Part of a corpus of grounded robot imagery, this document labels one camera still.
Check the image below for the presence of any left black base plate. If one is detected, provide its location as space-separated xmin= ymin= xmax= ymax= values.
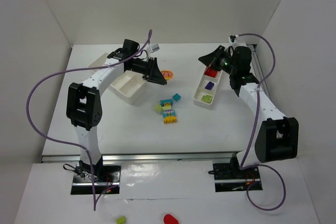
xmin=70 ymin=165 xmax=121 ymax=195

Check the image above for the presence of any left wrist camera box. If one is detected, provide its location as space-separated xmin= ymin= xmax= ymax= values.
xmin=149 ymin=44 xmax=160 ymax=53

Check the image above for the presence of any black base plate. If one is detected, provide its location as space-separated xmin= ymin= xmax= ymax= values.
xmin=70 ymin=165 xmax=121 ymax=195
xmin=208 ymin=163 xmax=263 ymax=193

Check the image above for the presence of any teal flower lego brick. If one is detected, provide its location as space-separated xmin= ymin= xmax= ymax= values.
xmin=162 ymin=109 xmax=176 ymax=118

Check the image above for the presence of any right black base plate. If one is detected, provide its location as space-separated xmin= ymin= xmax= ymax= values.
xmin=208 ymin=163 xmax=263 ymax=193

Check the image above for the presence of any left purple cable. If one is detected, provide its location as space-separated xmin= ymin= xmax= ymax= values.
xmin=25 ymin=29 xmax=153 ymax=211

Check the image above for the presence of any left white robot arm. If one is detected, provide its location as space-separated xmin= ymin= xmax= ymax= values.
xmin=66 ymin=39 xmax=167 ymax=178

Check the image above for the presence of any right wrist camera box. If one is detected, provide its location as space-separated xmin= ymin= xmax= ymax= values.
xmin=229 ymin=35 xmax=238 ymax=42

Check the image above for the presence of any teal and green lego stack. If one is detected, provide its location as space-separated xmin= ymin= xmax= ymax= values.
xmin=160 ymin=99 xmax=174 ymax=113

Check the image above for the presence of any purple lego piece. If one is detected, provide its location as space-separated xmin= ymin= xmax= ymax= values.
xmin=205 ymin=81 xmax=215 ymax=90

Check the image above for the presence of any light green rounded lego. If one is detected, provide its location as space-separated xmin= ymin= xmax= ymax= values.
xmin=154 ymin=104 xmax=163 ymax=114

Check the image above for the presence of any aluminium rail right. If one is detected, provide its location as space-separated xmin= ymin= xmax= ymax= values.
xmin=246 ymin=43 xmax=290 ymax=159

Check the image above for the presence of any teal square lego brick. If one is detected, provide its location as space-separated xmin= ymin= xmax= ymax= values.
xmin=173 ymin=93 xmax=181 ymax=102

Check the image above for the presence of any aluminium rail front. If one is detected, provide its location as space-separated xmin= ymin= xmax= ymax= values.
xmin=41 ymin=152 xmax=234 ymax=166

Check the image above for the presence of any aluminium rail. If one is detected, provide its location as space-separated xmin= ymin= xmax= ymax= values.
xmin=246 ymin=43 xmax=290 ymax=159
xmin=41 ymin=152 xmax=234 ymax=166

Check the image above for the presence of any red round piece foreground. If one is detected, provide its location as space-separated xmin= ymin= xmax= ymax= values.
xmin=163 ymin=214 xmax=179 ymax=224

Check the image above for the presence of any orange sun round lego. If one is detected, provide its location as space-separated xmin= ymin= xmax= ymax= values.
xmin=161 ymin=70 xmax=174 ymax=81

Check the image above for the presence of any white divided container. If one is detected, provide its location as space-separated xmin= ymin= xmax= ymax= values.
xmin=82 ymin=53 xmax=147 ymax=104
xmin=193 ymin=67 xmax=222 ymax=108

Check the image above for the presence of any light green lego brick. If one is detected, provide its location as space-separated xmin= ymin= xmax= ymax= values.
xmin=205 ymin=95 xmax=213 ymax=103

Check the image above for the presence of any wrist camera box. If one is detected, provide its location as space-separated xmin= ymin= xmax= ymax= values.
xmin=149 ymin=44 xmax=160 ymax=53
xmin=229 ymin=35 xmax=238 ymax=42

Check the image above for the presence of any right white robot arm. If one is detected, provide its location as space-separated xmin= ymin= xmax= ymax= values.
xmin=199 ymin=46 xmax=299 ymax=175

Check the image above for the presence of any green lego on foreground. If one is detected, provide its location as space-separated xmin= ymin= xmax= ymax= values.
xmin=115 ymin=216 xmax=127 ymax=224

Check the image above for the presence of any red lego brick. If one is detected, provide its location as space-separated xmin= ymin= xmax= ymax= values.
xmin=204 ymin=68 xmax=217 ymax=78

